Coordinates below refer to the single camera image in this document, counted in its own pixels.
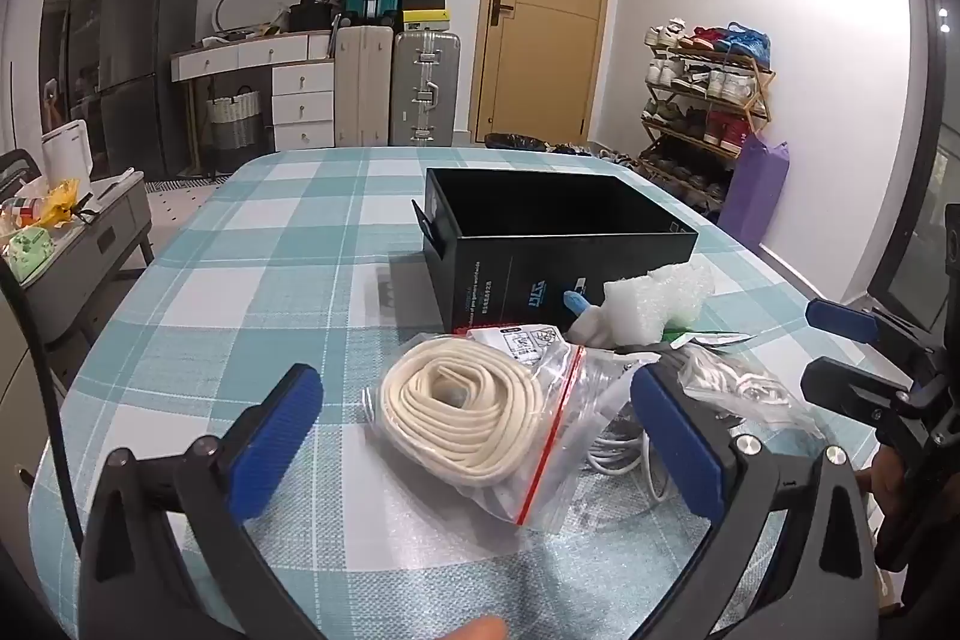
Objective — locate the grey side table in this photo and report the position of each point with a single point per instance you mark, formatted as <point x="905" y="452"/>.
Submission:
<point x="90" y="250"/>

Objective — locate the scattered floor shoes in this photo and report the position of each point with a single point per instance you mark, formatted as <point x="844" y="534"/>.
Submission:
<point x="592" y="153"/>

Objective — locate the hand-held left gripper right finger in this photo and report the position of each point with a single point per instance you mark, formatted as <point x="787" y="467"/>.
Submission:
<point x="679" y="445"/>

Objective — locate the person's left hand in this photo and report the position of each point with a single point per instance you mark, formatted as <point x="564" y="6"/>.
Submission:
<point x="480" y="631"/>

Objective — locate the yellow wooden door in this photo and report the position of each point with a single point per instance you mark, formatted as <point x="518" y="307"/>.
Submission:
<point x="540" y="10"/>

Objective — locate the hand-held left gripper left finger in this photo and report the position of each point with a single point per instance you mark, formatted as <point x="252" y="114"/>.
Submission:
<point x="274" y="441"/>

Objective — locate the grey refrigerator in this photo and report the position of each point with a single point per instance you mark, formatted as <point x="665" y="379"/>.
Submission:
<point x="146" y="55"/>

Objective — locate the red white printed packet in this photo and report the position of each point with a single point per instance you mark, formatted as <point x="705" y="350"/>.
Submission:
<point x="525" y="344"/>

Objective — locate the person's right hand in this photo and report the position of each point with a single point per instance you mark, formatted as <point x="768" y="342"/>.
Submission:
<point x="885" y="490"/>

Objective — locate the white oval frame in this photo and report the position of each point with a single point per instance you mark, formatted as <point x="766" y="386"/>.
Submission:
<point x="225" y="3"/>

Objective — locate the wooden shoe rack with shoes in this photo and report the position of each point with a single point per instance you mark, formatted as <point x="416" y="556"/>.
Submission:
<point x="705" y="81"/>

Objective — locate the dark glass cabinet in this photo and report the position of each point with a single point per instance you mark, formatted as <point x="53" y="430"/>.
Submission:
<point x="75" y="10"/>

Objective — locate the grey white laundry basket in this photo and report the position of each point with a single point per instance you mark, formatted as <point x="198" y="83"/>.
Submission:
<point x="234" y="130"/>

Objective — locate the dark glass sliding door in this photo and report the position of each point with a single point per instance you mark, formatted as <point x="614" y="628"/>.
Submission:
<point x="926" y="123"/>

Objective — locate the black paper bag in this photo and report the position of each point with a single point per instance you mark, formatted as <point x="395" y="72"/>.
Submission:
<point x="311" y="6"/>

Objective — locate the green white packet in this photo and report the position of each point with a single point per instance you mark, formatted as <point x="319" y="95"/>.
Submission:
<point x="712" y="338"/>

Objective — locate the white trash bin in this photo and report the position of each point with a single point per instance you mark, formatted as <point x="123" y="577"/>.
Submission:
<point x="517" y="142"/>

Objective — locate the yellow plastic bag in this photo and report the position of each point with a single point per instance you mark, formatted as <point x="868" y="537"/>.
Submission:
<point x="56" y="201"/>

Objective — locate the purple bag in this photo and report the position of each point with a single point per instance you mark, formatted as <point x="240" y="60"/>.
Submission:
<point x="757" y="197"/>

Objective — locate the black white patterned rug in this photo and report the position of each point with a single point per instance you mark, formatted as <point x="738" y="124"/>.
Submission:
<point x="184" y="197"/>

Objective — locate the black cardboard box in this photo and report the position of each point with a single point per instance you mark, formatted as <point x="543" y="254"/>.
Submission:
<point x="487" y="280"/>

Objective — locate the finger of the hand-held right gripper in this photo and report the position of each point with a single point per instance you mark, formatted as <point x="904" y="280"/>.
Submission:
<point x="840" y="319"/>
<point x="847" y="389"/>

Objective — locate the white appliance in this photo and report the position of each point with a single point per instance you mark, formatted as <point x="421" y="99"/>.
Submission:
<point x="67" y="149"/>

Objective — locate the beige suitcase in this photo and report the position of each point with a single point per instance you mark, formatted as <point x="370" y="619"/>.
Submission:
<point x="364" y="85"/>

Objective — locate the silver suitcase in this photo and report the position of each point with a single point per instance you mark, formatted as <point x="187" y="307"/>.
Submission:
<point x="424" y="85"/>

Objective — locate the small blue white item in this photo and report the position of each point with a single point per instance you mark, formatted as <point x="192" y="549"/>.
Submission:
<point x="579" y="302"/>

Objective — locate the bubble wrap piece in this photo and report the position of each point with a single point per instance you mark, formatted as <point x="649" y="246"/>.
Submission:
<point x="686" y="291"/>

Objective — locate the white drawer desk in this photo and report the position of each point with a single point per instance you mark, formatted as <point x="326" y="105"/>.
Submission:
<point x="300" y="100"/>

